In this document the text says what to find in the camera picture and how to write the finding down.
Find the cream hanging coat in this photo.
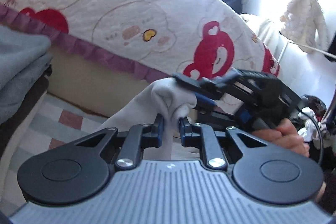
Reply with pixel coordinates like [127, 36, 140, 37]
[280, 0, 329, 53]

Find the checkered floor rug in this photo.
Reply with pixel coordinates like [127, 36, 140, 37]
[1, 94, 107, 215]

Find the white long-sleeve shirt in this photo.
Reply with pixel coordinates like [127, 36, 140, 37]
[97, 78, 197, 160]

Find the grey folded towel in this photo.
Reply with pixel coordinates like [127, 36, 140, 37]
[0, 26, 52, 123]

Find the person's right hand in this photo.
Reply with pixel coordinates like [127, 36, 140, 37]
[251, 119, 309, 157]

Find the dark brown folded garment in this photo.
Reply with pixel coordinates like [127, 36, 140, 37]
[1, 65, 52, 156]

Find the pile of dark clothes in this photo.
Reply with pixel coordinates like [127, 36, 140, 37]
[298, 95, 335, 153]

